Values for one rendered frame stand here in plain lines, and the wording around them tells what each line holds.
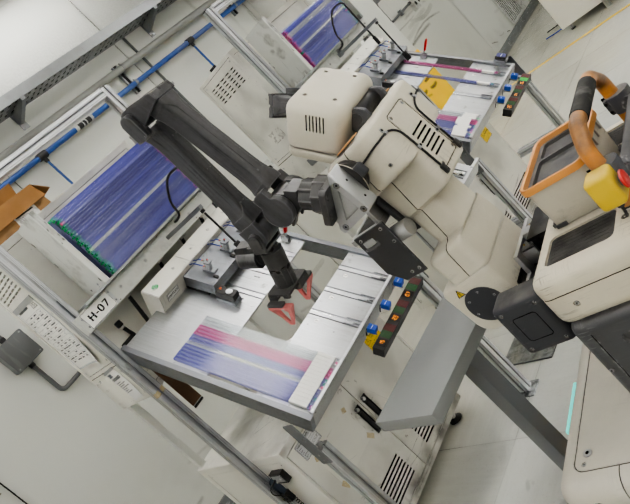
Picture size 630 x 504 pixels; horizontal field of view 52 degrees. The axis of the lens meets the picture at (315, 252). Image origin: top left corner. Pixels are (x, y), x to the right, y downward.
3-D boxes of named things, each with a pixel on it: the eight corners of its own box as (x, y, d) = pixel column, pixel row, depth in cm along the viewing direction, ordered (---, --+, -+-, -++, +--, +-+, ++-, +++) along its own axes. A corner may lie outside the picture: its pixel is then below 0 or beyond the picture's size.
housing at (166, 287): (243, 237, 259) (235, 209, 249) (170, 325, 229) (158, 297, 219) (226, 232, 262) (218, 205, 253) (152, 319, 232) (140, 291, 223)
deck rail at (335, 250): (403, 271, 231) (403, 258, 227) (401, 275, 230) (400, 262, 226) (237, 229, 261) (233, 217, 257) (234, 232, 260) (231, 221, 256)
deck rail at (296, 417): (316, 427, 189) (313, 415, 185) (313, 432, 188) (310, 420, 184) (130, 356, 219) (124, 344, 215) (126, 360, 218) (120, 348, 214)
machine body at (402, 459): (471, 405, 266) (367, 303, 253) (408, 567, 223) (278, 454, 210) (373, 426, 315) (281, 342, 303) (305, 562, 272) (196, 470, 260)
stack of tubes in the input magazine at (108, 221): (201, 183, 246) (147, 132, 241) (114, 273, 215) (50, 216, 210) (187, 197, 256) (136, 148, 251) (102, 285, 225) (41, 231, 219)
